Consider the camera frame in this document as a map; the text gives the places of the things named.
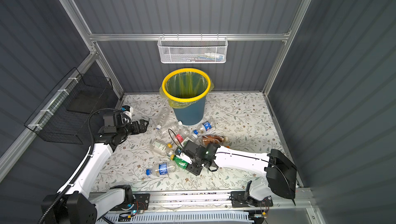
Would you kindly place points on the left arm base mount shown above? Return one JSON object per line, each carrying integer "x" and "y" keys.
{"x": 139, "y": 203}

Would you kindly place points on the items in white basket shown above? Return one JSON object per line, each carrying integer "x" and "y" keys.
{"x": 211, "y": 57}

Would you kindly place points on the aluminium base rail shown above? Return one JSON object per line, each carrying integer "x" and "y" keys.
{"x": 215, "y": 200}

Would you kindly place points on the black wire basket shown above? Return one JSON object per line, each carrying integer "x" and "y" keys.
{"x": 64, "y": 117}

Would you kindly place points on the green bottle yellow cap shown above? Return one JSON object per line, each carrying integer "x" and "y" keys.
{"x": 179, "y": 162}

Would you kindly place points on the lime label bottle white cap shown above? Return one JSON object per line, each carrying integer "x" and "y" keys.
{"x": 192, "y": 138}

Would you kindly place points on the brown tea bottle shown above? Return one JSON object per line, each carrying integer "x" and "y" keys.
{"x": 214, "y": 139}

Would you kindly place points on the blue label bottle blue cap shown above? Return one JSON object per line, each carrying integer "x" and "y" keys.
{"x": 161, "y": 169}

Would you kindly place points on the clear bottle white cap far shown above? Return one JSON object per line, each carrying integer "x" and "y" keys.
{"x": 162, "y": 117}

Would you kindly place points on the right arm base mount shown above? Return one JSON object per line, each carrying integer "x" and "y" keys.
{"x": 241, "y": 199}

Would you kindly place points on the pink label bottle yellow cap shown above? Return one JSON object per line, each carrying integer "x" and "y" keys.
{"x": 181, "y": 135}

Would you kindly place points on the teal bin with yellow rim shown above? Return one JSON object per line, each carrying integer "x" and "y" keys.
{"x": 191, "y": 115}

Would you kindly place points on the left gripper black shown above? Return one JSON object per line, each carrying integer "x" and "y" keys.
{"x": 142, "y": 127}

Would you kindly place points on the white ventilation grille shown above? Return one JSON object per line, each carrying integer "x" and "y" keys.
{"x": 211, "y": 217}

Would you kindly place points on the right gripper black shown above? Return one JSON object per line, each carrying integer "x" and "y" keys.
{"x": 194, "y": 170}

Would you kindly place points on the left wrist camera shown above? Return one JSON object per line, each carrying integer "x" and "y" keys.
{"x": 127, "y": 110}

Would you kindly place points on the white wire mesh basket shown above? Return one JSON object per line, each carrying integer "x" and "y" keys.
{"x": 176, "y": 51}

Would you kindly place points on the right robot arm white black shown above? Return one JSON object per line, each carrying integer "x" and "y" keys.
{"x": 277, "y": 175}

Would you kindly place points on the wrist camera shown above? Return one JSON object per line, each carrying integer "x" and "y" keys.
{"x": 127, "y": 110}
{"x": 184, "y": 157}

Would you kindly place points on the clear ribbed bottle white cap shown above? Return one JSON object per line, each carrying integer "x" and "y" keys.
{"x": 164, "y": 130}

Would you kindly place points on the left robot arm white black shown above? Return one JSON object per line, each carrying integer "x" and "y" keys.
{"x": 71, "y": 203}

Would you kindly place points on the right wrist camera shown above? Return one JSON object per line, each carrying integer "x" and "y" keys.
{"x": 184, "y": 157}

